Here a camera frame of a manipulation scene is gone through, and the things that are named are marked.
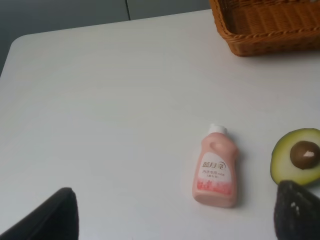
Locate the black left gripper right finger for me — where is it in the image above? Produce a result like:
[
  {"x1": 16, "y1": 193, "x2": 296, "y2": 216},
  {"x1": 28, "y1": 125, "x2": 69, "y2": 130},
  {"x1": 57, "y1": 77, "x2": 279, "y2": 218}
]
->
[{"x1": 273, "y1": 180, "x2": 320, "y2": 240}]

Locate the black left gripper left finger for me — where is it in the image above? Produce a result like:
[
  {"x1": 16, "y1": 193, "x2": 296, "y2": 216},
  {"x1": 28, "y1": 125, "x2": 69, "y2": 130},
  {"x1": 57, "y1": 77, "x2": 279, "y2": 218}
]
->
[{"x1": 0, "y1": 187, "x2": 79, "y2": 240}]

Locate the brown wicker basket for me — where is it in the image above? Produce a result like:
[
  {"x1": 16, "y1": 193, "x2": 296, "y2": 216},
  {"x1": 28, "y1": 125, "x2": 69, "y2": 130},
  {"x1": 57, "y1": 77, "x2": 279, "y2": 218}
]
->
[{"x1": 209, "y1": 0, "x2": 320, "y2": 57}]

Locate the halved avocado with pit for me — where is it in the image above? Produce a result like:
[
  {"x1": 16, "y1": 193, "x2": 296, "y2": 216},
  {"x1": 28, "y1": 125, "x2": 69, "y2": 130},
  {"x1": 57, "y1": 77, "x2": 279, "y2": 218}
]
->
[{"x1": 270, "y1": 128, "x2": 320, "y2": 185}]

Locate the pink detergent bottle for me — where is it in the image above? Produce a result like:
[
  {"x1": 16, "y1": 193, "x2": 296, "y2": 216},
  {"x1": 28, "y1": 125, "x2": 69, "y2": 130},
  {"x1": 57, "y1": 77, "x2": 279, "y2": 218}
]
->
[{"x1": 192, "y1": 124, "x2": 239, "y2": 208}]

